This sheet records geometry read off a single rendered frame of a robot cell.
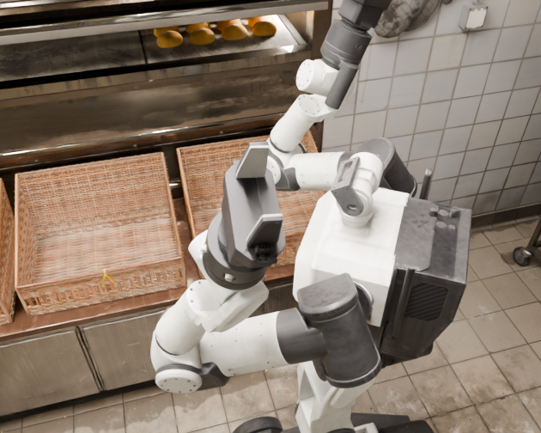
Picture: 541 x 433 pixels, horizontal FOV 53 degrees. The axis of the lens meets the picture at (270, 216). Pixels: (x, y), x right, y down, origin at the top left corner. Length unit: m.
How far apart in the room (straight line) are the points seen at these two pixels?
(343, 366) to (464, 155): 2.03
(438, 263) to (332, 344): 0.24
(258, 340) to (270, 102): 1.40
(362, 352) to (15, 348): 1.46
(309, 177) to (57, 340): 1.17
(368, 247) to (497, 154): 2.01
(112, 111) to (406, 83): 1.19
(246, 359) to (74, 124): 1.39
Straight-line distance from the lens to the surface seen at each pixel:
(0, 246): 2.05
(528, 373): 2.68
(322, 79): 1.16
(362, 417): 2.17
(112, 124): 2.10
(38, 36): 1.81
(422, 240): 1.00
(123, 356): 2.18
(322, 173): 1.24
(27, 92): 2.06
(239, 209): 0.58
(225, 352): 0.92
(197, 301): 0.81
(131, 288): 1.96
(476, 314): 2.80
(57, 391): 2.34
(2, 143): 2.16
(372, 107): 2.36
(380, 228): 1.01
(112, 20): 1.78
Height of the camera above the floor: 2.08
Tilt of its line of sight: 42 degrees down
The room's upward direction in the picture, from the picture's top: straight up
